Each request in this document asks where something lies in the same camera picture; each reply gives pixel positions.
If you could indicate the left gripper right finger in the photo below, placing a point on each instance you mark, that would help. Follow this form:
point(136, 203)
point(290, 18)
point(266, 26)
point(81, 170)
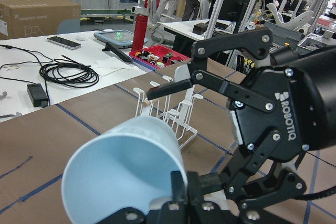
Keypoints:
point(194, 190)

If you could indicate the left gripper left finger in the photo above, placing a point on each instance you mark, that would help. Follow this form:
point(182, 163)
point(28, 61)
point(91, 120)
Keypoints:
point(178, 187)

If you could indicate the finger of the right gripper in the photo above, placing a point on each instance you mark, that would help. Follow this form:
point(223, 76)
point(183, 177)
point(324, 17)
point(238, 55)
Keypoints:
point(168, 88)

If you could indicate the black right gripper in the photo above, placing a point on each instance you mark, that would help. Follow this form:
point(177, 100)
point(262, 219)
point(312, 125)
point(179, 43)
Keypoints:
point(282, 109)

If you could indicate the light blue cup front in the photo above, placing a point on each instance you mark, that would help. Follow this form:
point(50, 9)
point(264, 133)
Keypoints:
point(129, 165)

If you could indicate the red parts bin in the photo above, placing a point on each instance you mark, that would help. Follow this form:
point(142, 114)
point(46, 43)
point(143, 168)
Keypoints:
point(156, 57)

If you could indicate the blue teach pendant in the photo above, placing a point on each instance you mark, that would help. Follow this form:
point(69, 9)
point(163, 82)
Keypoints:
point(121, 38)

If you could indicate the red bottle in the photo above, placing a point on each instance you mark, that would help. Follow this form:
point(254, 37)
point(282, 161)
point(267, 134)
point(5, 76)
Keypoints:
point(139, 32)

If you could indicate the black smartphone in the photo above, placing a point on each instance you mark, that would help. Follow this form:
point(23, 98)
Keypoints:
point(64, 42)

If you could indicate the black power adapter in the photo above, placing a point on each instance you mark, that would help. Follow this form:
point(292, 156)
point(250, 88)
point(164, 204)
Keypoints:
point(37, 95)

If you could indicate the black monitor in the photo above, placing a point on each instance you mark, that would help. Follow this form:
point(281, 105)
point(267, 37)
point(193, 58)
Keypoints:
point(233, 10)

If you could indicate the cardboard box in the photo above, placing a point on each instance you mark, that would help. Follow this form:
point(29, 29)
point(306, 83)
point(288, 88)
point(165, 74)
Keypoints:
point(31, 18)

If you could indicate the white wire cup rack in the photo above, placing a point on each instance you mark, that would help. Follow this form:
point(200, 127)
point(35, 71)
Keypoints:
point(178, 119)

